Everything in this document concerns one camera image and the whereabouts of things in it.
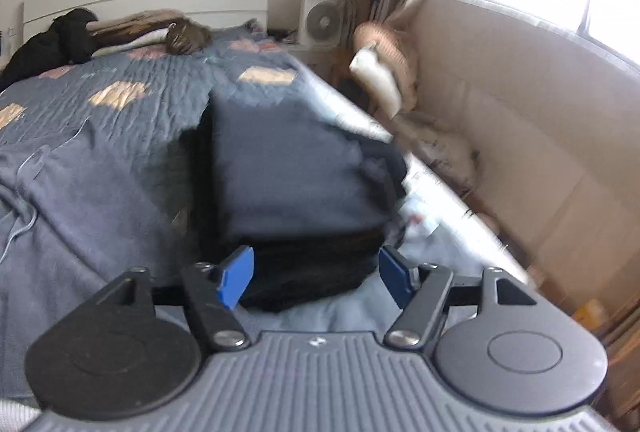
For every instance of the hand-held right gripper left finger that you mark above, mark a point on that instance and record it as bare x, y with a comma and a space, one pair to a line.
235, 277

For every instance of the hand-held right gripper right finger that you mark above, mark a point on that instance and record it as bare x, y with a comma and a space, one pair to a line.
395, 277

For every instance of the black garment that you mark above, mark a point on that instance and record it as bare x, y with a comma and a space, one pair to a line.
300, 267

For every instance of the dark navy garment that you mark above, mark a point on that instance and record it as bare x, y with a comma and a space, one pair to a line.
290, 162

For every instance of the white cushion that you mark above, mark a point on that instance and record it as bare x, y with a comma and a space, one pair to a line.
380, 82

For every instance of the blue-grey quilted fish-print bedspread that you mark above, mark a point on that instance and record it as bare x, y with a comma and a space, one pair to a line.
150, 77

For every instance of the woven wicker basket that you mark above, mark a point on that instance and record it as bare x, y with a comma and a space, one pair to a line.
395, 47

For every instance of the white nightstand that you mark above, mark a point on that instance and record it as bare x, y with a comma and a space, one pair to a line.
320, 60

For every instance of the tabby cat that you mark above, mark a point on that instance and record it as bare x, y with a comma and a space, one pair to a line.
187, 37

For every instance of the white box fan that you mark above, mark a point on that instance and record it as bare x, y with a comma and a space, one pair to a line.
322, 20

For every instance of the brown folded blanket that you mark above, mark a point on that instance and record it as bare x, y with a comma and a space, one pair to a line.
140, 20

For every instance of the black padded jacket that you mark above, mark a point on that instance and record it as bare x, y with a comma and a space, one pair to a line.
60, 42

